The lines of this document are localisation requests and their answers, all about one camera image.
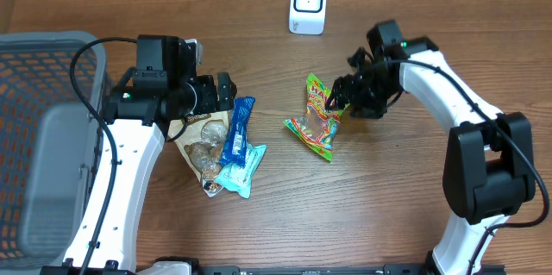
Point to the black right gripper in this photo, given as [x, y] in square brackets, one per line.
[341, 92]

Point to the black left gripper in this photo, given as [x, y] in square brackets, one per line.
[210, 102]

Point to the beige mushroom snack bag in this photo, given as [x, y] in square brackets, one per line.
[201, 145]

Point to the green gummy candy bag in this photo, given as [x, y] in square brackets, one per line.
[318, 128]

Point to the blue cookie packet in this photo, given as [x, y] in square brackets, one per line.
[235, 147]

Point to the teal snack packet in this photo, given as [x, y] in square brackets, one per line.
[239, 179]

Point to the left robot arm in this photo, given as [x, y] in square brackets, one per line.
[135, 117]

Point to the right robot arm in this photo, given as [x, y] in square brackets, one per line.
[489, 170]

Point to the grey plastic shopping basket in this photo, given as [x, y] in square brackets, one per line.
[48, 138]

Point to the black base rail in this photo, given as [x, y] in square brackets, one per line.
[183, 265]

